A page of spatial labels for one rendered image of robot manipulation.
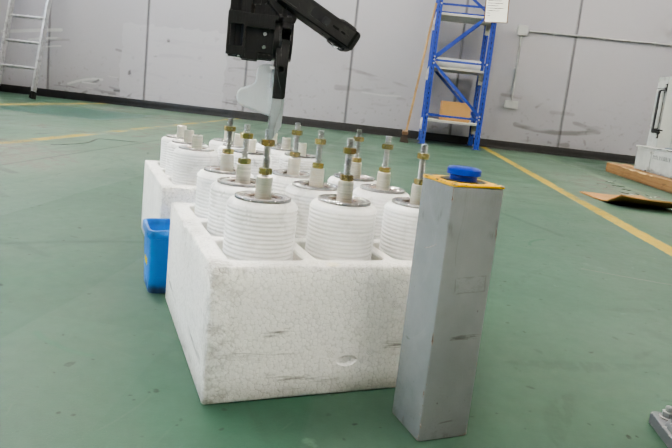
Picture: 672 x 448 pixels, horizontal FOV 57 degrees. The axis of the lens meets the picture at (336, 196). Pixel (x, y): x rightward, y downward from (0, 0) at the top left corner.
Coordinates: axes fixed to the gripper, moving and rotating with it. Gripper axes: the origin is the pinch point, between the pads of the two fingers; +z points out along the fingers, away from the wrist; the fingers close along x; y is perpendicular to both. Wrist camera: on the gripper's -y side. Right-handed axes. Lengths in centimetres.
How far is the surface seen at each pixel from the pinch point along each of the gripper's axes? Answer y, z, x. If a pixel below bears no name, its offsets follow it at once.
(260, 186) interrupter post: 1.4, 7.8, 1.0
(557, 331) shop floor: -57, 35, -23
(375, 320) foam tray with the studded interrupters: -15.5, 24.3, 3.7
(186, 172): 16, 14, -48
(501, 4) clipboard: -227, -109, -520
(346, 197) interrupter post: -10.6, 8.7, -1.9
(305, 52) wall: -48, -48, -635
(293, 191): -3.9, 10.1, -11.6
